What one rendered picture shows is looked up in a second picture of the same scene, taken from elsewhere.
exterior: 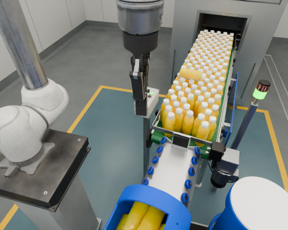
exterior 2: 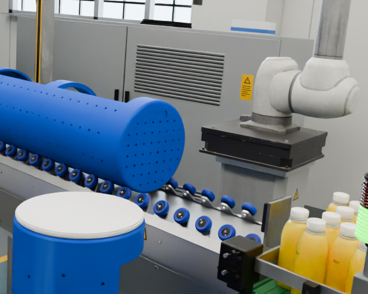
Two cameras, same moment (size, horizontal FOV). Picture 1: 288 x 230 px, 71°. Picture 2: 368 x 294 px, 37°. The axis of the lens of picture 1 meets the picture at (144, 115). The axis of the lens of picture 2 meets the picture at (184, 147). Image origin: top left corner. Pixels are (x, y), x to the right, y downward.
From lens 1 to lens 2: 1.85 m
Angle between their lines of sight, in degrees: 95
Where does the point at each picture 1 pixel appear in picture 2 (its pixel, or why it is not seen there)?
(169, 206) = (133, 102)
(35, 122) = (280, 80)
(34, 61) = (325, 21)
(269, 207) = (73, 211)
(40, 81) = (319, 48)
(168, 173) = (219, 223)
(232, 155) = not seen: outside the picture
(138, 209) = not seen: hidden behind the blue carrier
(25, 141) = (259, 86)
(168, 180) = not seen: hidden behind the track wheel
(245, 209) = (94, 198)
